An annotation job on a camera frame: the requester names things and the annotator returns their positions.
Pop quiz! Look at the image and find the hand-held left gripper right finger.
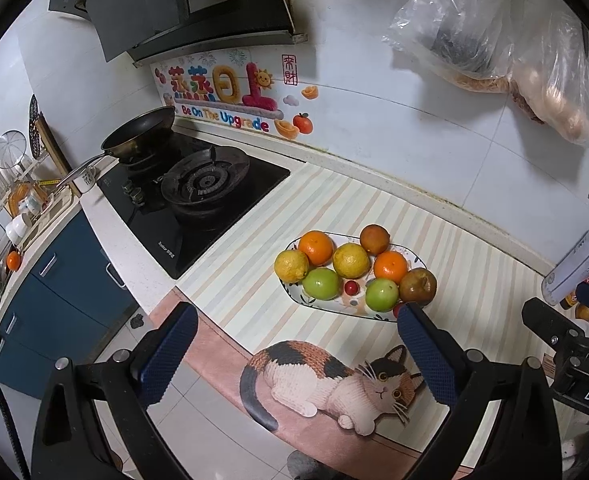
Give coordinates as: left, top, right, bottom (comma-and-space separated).
396, 301, 563, 480

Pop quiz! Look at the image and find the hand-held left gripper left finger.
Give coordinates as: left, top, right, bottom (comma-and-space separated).
30, 302, 199, 480

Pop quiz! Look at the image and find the floral patterned plate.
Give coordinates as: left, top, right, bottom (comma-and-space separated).
280, 231, 429, 321

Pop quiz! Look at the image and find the large orange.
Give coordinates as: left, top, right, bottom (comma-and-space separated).
298, 230, 335, 267

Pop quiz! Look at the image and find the silver spray can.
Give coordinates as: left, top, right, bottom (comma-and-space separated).
541, 226, 589, 307

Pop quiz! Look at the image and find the dark brown round fruit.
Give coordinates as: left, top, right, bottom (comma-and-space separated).
399, 267, 438, 307

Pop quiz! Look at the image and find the green apple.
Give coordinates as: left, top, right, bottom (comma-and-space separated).
302, 267, 343, 301
365, 277, 400, 312

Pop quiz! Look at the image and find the small orange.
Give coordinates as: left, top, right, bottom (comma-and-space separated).
373, 251, 408, 285

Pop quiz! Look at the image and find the blue kitchen cabinet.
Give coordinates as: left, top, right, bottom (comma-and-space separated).
0, 207, 140, 401

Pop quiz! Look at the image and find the black glass gas stove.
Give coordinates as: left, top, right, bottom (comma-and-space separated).
97, 127, 291, 281

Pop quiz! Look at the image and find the yellow lemon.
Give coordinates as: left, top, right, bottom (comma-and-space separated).
333, 242, 371, 280
274, 249, 310, 282

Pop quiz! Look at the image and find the reddish brown round fruit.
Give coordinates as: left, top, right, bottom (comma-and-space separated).
360, 224, 391, 256

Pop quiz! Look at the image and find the grey slipper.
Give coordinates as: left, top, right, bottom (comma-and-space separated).
287, 452, 335, 480

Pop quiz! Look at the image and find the black stove burner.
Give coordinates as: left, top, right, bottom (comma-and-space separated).
160, 146, 251, 221
119, 152, 175, 172

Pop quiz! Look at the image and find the striped cat print mat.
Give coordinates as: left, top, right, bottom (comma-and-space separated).
148, 162, 589, 476

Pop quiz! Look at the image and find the plastic bag with cured meat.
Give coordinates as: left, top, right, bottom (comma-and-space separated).
505, 7, 589, 148

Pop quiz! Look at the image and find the black frying pan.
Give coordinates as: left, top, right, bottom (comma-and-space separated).
57, 106, 176, 186

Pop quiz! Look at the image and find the wooden cutting board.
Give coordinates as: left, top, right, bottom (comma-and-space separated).
37, 115, 70, 173

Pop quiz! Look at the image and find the round metal steamer rack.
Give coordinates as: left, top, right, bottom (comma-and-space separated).
0, 130, 29, 171

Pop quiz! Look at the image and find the black round trivet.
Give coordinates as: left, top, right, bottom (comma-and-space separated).
28, 94, 42, 158

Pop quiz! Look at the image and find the plastic bag with dark contents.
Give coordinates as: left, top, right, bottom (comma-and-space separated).
382, 0, 520, 93

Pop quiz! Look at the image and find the grey range hood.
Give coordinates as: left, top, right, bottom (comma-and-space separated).
48, 0, 309, 68

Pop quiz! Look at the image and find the black cable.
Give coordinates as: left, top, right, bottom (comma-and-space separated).
0, 340, 30, 480

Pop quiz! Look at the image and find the wire dish rack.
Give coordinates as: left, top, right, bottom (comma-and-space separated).
0, 152, 72, 231

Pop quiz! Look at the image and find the colourful wall sticker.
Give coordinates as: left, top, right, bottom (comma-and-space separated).
153, 52, 320, 138

